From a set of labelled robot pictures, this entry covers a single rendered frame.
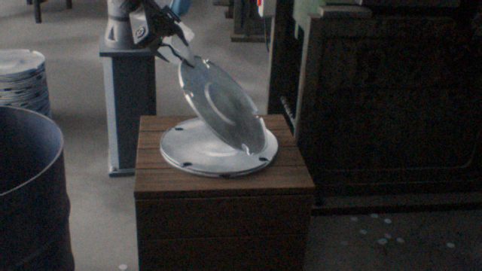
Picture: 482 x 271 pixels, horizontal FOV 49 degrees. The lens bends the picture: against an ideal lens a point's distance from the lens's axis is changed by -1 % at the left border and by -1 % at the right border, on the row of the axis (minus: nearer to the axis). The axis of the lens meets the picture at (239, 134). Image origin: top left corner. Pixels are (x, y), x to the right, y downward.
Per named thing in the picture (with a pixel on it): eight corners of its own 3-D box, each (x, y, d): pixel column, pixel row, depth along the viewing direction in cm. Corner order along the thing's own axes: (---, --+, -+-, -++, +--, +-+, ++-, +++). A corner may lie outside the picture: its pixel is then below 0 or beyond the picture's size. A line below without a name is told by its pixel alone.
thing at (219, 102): (281, 162, 132) (283, 159, 131) (206, 146, 109) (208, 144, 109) (236, 74, 145) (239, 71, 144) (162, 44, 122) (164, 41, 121)
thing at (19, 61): (7, 81, 186) (6, 79, 186) (-54, 68, 195) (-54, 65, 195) (60, 57, 210) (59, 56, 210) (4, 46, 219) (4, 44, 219)
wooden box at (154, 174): (140, 310, 129) (133, 191, 113) (145, 217, 162) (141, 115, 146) (300, 301, 134) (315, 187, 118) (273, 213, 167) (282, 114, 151)
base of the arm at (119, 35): (104, 50, 163) (102, 19, 158) (105, 35, 176) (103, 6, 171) (153, 49, 166) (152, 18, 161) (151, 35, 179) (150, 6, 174)
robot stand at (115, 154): (108, 177, 182) (98, 52, 161) (108, 150, 198) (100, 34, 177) (162, 174, 185) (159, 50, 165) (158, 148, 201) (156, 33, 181)
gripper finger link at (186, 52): (206, 53, 129) (180, 25, 127) (202, 61, 124) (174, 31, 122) (198, 61, 130) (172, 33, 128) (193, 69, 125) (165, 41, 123)
